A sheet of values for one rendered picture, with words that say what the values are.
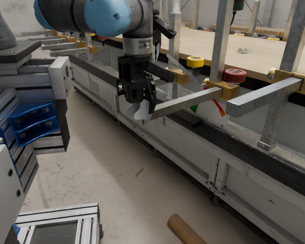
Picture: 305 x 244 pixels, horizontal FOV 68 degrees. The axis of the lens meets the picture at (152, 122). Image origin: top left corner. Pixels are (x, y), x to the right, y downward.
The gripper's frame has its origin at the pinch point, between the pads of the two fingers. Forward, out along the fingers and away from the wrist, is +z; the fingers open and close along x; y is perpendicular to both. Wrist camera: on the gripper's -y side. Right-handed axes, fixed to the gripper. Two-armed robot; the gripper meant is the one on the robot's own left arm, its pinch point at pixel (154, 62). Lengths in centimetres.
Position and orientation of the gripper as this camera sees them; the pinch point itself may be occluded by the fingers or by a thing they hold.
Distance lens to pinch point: 102.9
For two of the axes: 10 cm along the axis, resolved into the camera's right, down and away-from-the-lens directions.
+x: -5.3, 4.0, -7.4
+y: -8.5, -2.6, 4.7
